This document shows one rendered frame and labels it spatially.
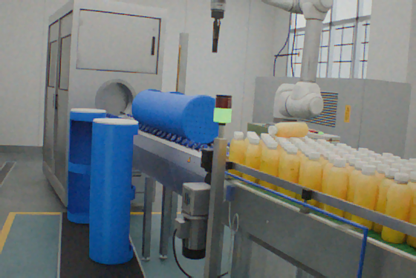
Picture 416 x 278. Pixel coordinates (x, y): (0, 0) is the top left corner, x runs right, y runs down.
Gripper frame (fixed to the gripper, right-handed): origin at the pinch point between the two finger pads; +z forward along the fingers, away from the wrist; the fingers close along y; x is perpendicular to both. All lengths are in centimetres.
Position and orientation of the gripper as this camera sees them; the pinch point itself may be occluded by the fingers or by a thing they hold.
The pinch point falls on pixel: (215, 46)
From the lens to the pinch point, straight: 254.0
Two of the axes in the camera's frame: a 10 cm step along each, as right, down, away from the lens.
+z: -0.8, 9.9, 1.0
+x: 9.9, 0.7, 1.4
